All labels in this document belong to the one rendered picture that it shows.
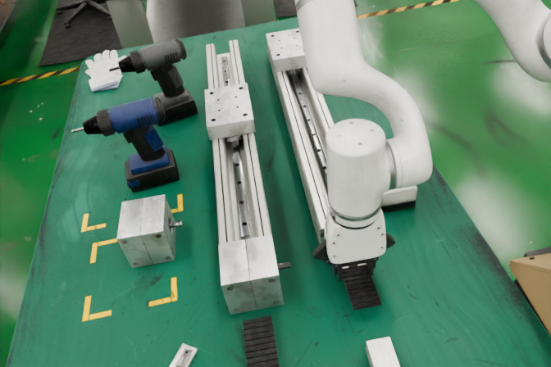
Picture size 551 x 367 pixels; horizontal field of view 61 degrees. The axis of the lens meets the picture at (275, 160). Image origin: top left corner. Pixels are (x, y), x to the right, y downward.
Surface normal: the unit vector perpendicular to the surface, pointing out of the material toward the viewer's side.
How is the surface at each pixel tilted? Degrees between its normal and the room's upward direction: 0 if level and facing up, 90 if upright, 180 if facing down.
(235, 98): 0
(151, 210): 0
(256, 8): 90
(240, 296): 90
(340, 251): 89
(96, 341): 0
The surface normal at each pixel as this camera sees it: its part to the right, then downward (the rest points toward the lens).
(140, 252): 0.14, 0.65
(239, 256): -0.11, -0.74
